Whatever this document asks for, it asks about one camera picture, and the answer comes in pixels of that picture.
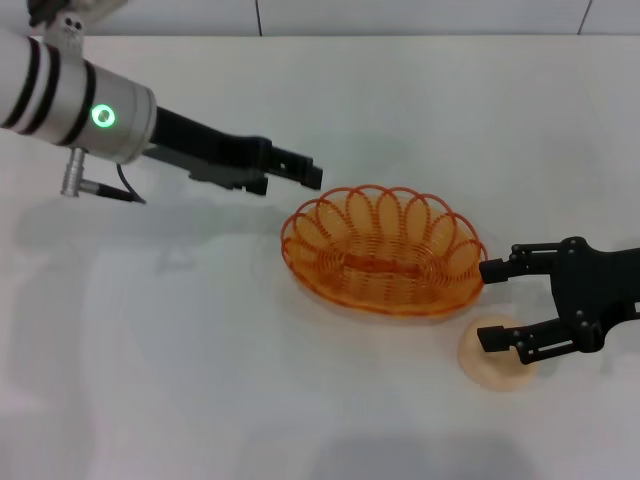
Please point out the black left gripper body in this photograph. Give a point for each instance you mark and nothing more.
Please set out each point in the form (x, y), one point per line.
(210, 147)

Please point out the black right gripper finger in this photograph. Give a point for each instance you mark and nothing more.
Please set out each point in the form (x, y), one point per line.
(495, 271)
(540, 340)

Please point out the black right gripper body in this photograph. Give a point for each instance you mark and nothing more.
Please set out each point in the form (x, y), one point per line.
(595, 290)

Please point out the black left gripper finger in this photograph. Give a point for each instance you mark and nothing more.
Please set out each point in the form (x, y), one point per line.
(256, 186)
(300, 170)

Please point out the cream round bread bun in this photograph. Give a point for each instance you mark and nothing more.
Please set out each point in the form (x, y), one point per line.
(495, 372)

